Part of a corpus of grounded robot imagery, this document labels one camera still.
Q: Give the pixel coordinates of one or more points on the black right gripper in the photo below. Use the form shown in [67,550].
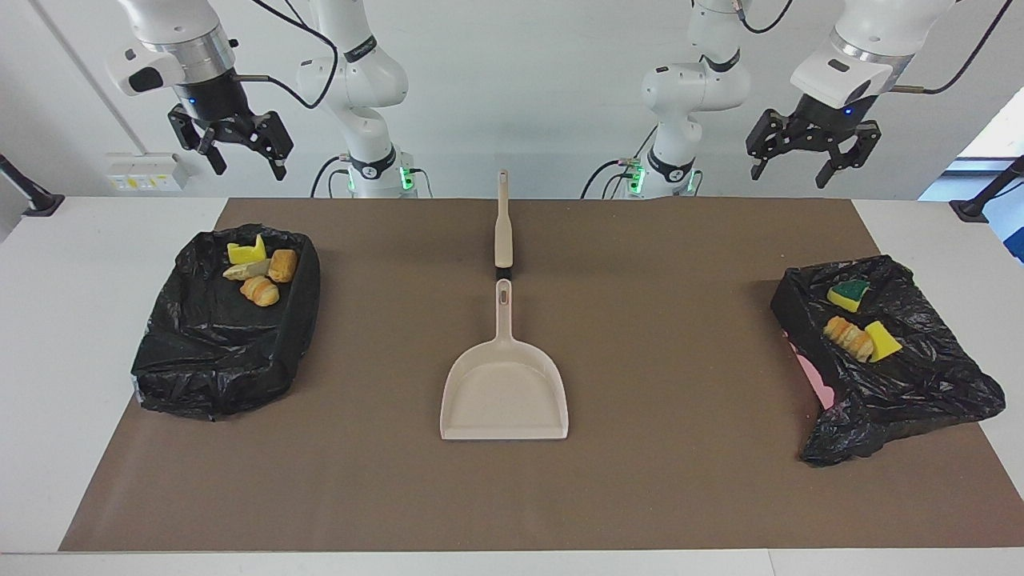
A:
[216,100]

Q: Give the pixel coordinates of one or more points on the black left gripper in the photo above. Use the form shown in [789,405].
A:
[828,120]

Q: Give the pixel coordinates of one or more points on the round beige sponge piece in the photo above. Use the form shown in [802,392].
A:
[244,271]

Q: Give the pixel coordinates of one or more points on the golden brown sponge piece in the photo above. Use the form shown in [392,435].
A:
[282,266]

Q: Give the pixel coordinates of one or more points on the ridged beige orange sponge piece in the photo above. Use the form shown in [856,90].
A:
[260,292]

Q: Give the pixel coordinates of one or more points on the green backed yellow sponge piece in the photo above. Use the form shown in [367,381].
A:
[848,294]

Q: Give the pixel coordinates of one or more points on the angular beige sponge piece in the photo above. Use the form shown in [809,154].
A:
[850,338]

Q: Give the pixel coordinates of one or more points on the bright yellow sponge piece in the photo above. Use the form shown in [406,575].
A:
[882,342]

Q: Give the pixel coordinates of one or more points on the beige hand brush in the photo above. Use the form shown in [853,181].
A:
[503,236]

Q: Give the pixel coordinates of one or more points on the beige plastic dustpan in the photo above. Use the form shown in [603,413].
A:
[504,392]

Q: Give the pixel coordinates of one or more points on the black bag lined bin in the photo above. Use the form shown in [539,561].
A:
[216,352]

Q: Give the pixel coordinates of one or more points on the pink bin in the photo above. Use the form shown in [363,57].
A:
[816,382]

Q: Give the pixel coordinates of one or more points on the black trash bag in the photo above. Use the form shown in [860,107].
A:
[920,384]

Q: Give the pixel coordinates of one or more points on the black stand clamp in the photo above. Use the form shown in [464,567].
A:
[972,210]
[40,204]

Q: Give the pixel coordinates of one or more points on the brown table mat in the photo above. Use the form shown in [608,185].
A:
[704,480]

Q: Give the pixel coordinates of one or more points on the white wall socket box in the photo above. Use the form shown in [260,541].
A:
[148,172]

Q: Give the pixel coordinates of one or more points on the white wall conduit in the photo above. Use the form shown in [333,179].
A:
[88,76]

